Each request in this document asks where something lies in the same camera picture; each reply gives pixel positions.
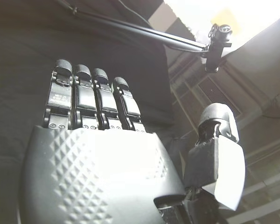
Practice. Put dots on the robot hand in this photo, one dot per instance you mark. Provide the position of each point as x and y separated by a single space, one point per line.
102 177

